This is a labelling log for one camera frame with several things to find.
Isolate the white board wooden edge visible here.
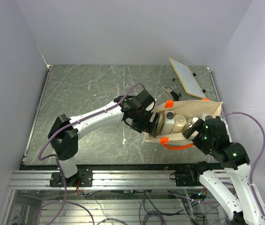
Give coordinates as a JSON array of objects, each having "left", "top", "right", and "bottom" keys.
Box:
[{"left": 169, "top": 58, "right": 206, "bottom": 99}]

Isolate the aluminium rail frame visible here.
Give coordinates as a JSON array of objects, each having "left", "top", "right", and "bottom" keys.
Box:
[{"left": 0, "top": 65, "right": 236, "bottom": 225}]

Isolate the beige round lid bottle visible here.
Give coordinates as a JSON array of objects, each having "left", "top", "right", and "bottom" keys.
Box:
[{"left": 170, "top": 114, "right": 187, "bottom": 134}]

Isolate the small grey black device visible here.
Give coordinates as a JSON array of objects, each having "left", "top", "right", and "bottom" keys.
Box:
[{"left": 161, "top": 85, "right": 179, "bottom": 101}]

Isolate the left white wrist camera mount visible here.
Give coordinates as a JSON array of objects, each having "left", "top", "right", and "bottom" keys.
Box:
[{"left": 145, "top": 99, "right": 156, "bottom": 112}]

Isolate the beige cap bottle left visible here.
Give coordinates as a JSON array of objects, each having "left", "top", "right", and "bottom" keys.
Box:
[{"left": 156, "top": 114, "right": 164, "bottom": 134}]

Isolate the beige canvas tote bag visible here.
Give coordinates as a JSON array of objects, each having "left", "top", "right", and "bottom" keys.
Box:
[{"left": 144, "top": 98, "right": 223, "bottom": 150}]

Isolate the small white cap bottle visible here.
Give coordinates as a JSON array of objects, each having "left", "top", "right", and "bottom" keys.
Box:
[{"left": 186, "top": 117, "right": 199, "bottom": 129}]

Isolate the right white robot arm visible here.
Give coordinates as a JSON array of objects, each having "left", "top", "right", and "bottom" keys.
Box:
[{"left": 183, "top": 116, "right": 265, "bottom": 225}]

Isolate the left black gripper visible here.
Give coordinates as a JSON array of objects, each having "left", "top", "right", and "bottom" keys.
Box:
[{"left": 130, "top": 109, "right": 161, "bottom": 138}]

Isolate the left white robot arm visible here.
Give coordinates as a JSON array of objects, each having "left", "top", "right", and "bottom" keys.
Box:
[{"left": 48, "top": 90, "right": 160, "bottom": 187}]

